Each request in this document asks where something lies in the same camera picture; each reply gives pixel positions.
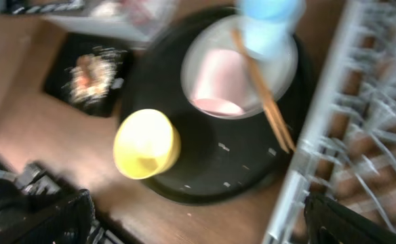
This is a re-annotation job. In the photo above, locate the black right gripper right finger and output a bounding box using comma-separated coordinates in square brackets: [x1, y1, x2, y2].
[304, 193, 396, 244]

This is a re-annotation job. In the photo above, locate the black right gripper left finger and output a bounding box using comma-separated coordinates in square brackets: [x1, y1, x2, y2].
[0, 190, 95, 244]

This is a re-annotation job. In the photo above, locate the wooden chopstick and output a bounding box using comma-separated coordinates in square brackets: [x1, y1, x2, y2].
[235, 29, 296, 153]
[230, 29, 290, 154]

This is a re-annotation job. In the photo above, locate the yellow plastic bowl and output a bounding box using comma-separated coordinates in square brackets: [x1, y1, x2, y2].
[113, 109, 181, 180]

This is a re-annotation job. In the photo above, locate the pink plastic cup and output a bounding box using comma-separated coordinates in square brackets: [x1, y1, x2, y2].
[191, 49, 247, 117]

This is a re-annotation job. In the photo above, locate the light blue plastic cup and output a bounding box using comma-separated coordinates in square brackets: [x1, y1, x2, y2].
[236, 0, 306, 60]

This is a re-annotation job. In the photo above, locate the grey plastic dishwasher rack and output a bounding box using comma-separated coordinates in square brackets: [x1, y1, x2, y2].
[263, 1, 396, 243]

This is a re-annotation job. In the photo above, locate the round black tray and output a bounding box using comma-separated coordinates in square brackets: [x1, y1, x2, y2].
[119, 5, 316, 206]

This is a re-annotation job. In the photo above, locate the food scraps pile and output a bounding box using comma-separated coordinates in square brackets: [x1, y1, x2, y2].
[63, 46, 129, 106]

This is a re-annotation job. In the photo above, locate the grey round plate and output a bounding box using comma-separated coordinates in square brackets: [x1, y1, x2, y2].
[181, 15, 298, 119]

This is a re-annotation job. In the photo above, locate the black rectangular tray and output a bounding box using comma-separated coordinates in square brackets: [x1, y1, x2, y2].
[43, 33, 135, 117]

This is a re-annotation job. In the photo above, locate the clear plastic storage bin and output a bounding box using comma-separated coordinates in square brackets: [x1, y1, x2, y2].
[45, 0, 179, 43]

